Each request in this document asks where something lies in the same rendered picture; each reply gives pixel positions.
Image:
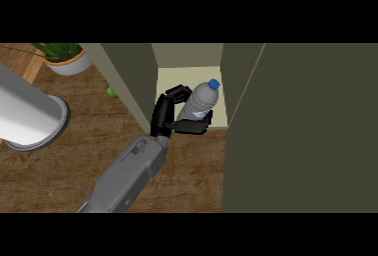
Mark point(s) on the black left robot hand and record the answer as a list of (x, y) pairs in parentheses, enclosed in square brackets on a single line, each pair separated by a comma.
[(161, 115)]

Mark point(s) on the clear water bottle blue cap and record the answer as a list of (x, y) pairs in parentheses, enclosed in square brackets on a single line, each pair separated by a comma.
[(203, 97)]

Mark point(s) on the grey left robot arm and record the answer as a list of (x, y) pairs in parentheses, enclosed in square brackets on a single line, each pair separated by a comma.
[(129, 170)]

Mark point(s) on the olive wooden cabinet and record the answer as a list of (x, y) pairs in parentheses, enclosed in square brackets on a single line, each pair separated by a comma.
[(132, 73)]

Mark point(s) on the dark olive cabinet door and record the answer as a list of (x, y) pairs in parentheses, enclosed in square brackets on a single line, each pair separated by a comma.
[(305, 133)]

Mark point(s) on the white cylinder with grey rim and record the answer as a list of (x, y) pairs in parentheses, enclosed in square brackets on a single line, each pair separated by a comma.
[(27, 113)]

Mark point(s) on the green plant in white pot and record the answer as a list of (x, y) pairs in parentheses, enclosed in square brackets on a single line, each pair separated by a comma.
[(71, 63)]

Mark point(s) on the small green fruit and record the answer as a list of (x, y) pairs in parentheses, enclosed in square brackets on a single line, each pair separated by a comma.
[(113, 92)]

